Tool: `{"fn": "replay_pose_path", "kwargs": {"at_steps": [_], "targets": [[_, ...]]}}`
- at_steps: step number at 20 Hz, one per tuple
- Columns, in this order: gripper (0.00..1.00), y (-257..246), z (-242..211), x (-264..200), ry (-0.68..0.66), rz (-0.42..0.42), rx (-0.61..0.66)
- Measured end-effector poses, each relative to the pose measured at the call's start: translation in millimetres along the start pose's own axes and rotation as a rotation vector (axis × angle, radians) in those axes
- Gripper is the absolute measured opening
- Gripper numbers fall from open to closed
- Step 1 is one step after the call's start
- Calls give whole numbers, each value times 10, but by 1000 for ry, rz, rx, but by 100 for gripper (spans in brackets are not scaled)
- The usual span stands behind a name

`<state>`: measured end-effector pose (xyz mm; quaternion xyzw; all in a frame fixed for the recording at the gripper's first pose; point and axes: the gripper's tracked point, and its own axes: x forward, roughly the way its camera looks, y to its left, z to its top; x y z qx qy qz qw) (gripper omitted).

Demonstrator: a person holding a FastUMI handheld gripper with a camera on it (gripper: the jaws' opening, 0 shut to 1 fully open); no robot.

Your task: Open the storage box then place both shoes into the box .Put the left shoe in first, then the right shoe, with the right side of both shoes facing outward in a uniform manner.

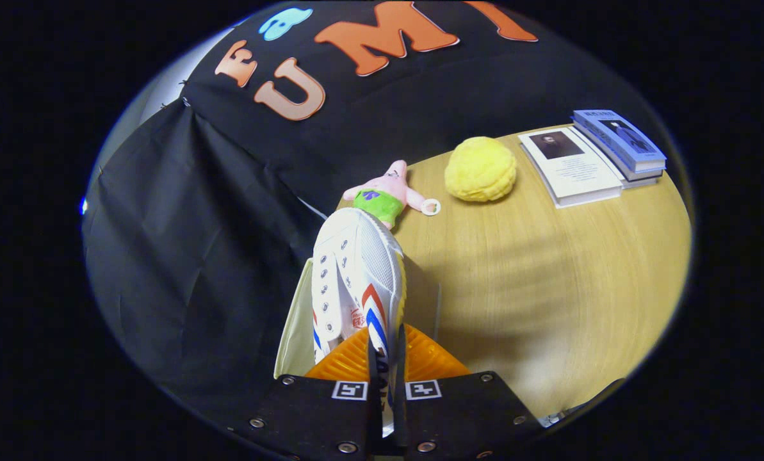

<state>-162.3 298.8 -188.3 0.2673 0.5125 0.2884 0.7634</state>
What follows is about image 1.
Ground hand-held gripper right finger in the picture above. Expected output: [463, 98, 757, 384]
[394, 323, 542, 461]

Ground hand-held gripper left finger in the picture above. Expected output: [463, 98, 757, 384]
[228, 327, 382, 461]

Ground brown fabric storage box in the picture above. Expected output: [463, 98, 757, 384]
[273, 256, 444, 385]

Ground white canvas shoe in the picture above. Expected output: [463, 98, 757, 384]
[311, 206, 409, 437]
[539, 405, 585, 428]

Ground pink star plush toy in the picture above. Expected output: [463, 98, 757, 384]
[341, 159, 442, 231]

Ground yellow plush ball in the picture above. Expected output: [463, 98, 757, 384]
[444, 136, 519, 204]

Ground white portrait cover book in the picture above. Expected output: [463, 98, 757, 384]
[517, 126, 625, 209]

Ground blue cover book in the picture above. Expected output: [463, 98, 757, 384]
[571, 108, 668, 174]

